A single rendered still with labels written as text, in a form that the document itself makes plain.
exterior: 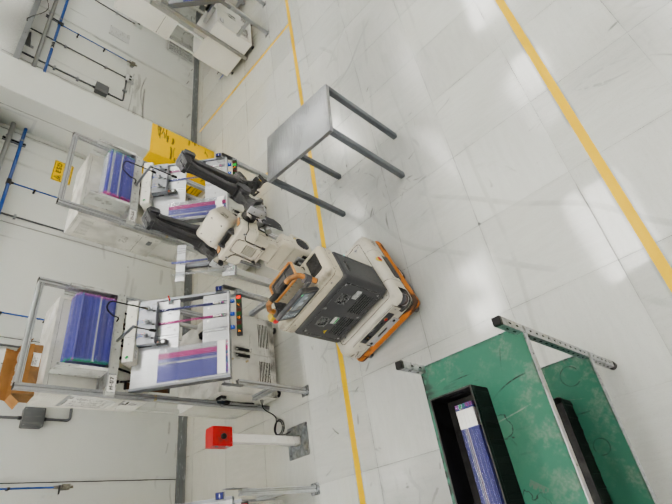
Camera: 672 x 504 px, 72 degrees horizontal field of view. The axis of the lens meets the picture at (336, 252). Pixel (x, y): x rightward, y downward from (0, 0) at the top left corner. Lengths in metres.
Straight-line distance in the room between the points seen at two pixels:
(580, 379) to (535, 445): 0.66
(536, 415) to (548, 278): 1.25
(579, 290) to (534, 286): 0.24
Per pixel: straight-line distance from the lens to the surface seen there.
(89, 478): 5.03
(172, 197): 4.45
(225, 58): 7.39
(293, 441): 3.83
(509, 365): 1.73
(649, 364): 2.57
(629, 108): 3.04
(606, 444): 2.24
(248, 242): 2.78
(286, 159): 3.48
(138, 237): 4.49
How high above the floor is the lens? 2.48
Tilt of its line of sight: 39 degrees down
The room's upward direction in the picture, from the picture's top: 68 degrees counter-clockwise
